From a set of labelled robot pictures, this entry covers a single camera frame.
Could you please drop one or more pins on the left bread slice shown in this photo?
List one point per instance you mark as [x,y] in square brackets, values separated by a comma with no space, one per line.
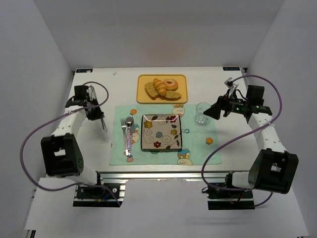
[151,91]

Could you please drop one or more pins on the spoon with pink handle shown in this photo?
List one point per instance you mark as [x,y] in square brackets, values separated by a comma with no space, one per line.
[127,134]

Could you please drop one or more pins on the right bread slice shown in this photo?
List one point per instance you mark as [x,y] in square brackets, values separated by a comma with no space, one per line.
[172,95]

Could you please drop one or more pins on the fork with pink handle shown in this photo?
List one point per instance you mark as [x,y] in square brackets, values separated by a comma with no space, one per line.
[123,127]

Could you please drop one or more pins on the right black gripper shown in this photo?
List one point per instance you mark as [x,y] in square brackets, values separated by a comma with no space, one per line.
[220,107]

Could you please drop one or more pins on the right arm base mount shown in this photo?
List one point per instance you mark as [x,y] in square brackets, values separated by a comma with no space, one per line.
[219,199]

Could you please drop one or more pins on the green cartoon placemat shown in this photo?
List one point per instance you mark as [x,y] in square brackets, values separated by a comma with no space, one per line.
[198,140]

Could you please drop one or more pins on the yellow tray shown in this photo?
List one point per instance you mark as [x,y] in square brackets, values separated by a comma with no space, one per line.
[143,98]

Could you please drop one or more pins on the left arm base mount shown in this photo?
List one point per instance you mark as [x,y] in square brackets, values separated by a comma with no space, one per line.
[100,197]

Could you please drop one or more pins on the clear drinking glass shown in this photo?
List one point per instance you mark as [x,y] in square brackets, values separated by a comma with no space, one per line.
[200,117]

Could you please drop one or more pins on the square floral plate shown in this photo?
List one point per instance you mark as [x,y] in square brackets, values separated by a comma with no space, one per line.
[162,132]

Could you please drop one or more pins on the metal tongs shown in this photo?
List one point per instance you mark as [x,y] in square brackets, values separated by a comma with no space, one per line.
[94,96]

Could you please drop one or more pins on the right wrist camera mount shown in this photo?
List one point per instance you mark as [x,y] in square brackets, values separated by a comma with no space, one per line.
[231,87]

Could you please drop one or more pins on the orange glazed donut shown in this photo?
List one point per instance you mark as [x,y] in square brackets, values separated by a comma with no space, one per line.
[171,84]

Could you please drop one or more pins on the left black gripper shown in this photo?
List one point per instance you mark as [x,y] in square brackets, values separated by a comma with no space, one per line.
[96,115]

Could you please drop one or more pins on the bread slice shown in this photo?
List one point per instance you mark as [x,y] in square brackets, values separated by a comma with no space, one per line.
[172,95]
[151,91]

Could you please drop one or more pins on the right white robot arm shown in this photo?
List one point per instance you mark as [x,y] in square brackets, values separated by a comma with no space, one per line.
[274,168]

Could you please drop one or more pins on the croissant bread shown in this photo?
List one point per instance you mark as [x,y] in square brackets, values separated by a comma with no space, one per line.
[159,87]

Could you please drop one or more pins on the aluminium table rail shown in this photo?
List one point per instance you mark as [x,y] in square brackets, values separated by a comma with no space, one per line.
[151,175]

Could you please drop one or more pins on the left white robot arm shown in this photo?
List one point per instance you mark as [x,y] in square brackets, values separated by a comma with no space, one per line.
[61,152]

